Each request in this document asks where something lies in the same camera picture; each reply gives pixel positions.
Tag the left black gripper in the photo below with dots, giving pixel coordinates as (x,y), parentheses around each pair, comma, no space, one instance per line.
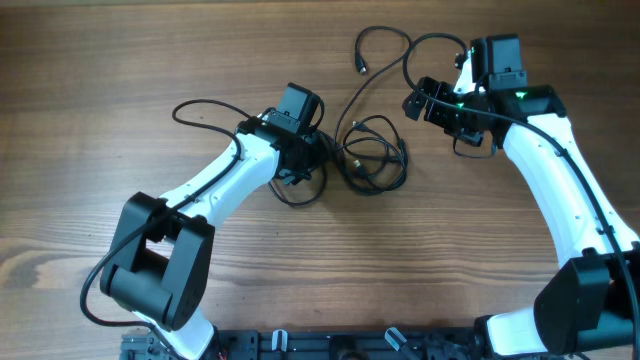
(296,167)

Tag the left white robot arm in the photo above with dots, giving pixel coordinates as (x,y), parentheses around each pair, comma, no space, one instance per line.
(159,259)

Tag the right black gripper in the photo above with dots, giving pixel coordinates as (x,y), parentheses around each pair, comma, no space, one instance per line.
(432,101)

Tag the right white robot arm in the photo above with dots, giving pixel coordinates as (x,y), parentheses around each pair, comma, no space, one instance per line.
(592,302)

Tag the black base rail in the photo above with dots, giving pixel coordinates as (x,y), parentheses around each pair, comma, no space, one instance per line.
(394,343)

